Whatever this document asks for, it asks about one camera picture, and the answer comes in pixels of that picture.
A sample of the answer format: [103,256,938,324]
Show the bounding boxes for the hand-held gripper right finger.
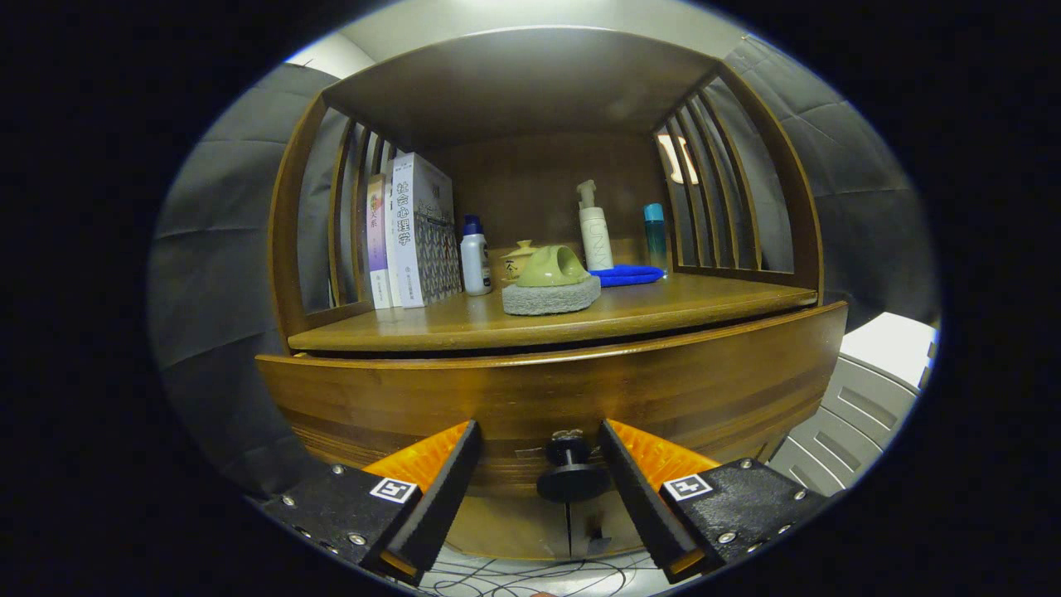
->
[598,419,830,584]

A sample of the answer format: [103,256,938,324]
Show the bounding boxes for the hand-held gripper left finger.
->
[265,419,483,585]

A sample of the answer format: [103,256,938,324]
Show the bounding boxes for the wooden drawer with black knob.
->
[255,300,849,503]

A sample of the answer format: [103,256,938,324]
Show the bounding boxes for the green scrubbing brush grey pad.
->
[501,245,603,317]

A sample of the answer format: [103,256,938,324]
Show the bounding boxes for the wooden cabinet door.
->
[569,497,652,560]
[448,496,571,561]

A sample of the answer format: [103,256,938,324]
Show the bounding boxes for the wooden cabinet countertop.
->
[288,272,820,353]

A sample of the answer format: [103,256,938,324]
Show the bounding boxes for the white grey plastic drawer unit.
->
[767,311,942,498]

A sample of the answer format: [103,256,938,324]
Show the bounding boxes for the brown wooden cabinet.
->
[255,25,849,563]

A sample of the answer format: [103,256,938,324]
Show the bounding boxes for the blue folded cloth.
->
[590,264,666,288]

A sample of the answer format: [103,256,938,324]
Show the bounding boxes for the small white bottle blue cap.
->
[460,215,493,297]

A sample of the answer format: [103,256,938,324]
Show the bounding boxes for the yellow lidded teacup with saucer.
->
[500,240,540,287]

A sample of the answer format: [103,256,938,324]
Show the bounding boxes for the purple spine book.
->
[366,173,390,310]

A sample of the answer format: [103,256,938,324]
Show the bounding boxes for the thick white patterned book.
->
[391,152,463,309]

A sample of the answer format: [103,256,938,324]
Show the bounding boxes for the blue glass bottle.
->
[643,203,668,271]

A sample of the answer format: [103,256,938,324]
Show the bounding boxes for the white pump bottle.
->
[577,179,615,271]

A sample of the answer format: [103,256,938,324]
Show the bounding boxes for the thin white book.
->
[383,162,403,308]

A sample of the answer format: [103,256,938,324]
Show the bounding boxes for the tangled black floor cables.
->
[414,556,664,597]

